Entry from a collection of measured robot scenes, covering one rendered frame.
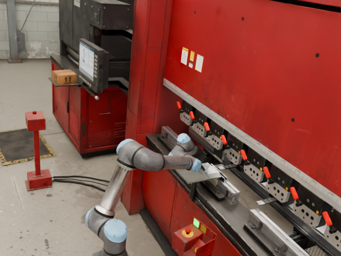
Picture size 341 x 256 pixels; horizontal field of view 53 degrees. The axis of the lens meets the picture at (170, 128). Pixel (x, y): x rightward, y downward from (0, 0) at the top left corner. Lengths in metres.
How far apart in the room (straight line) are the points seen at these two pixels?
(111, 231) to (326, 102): 1.19
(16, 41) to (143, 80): 5.80
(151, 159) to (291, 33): 0.92
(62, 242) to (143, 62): 1.68
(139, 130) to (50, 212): 1.21
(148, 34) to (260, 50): 1.09
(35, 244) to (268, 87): 2.32
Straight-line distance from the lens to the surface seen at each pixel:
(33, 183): 3.85
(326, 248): 2.22
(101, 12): 2.78
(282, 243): 2.06
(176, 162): 1.90
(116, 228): 1.83
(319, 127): 1.71
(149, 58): 2.81
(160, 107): 3.01
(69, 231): 3.33
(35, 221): 3.48
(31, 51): 8.71
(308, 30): 1.75
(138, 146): 1.79
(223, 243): 2.28
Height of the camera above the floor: 2.21
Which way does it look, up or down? 24 degrees down
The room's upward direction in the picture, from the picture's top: 7 degrees clockwise
